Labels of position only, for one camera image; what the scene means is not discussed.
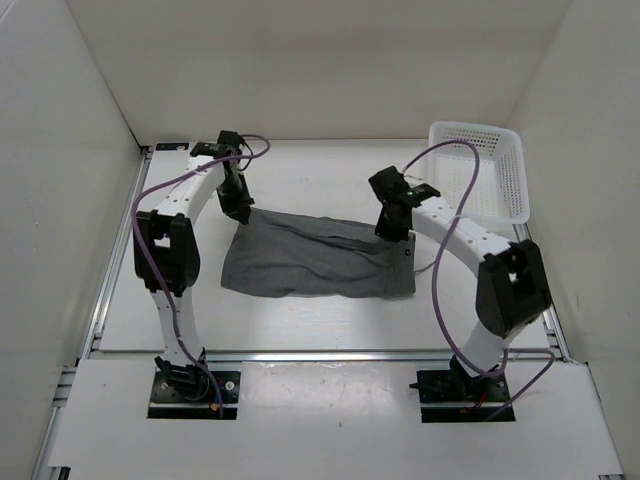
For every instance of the front aluminium frame rail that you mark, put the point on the front aluminium frame rail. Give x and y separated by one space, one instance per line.
439 356

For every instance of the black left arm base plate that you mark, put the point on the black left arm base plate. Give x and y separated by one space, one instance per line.
169 402

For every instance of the grey drawstring shorts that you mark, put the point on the grey drawstring shorts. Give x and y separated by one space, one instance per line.
279 254

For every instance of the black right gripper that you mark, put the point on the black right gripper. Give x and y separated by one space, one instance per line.
385 232

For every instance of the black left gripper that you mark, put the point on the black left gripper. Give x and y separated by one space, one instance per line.
234 209

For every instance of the left aluminium frame rail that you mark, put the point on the left aluminium frame rail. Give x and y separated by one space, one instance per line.
94 326

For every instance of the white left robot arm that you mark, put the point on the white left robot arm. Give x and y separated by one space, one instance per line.
166 255

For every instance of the right aluminium frame rail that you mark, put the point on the right aluminium frame rail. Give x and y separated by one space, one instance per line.
556 337

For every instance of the white perforated plastic basket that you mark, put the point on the white perforated plastic basket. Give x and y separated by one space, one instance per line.
500 193

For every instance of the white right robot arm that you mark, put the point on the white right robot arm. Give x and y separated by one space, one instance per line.
512 288

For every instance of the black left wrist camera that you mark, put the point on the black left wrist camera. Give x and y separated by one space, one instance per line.
231 140

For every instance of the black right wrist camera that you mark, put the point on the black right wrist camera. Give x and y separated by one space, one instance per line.
387 184

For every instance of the aluminium frame rail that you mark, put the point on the aluminium frame rail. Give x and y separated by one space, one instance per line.
439 356
556 337
94 326

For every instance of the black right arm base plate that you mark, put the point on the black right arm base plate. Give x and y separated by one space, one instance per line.
445 399

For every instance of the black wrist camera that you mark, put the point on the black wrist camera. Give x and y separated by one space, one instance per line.
387 184
231 140

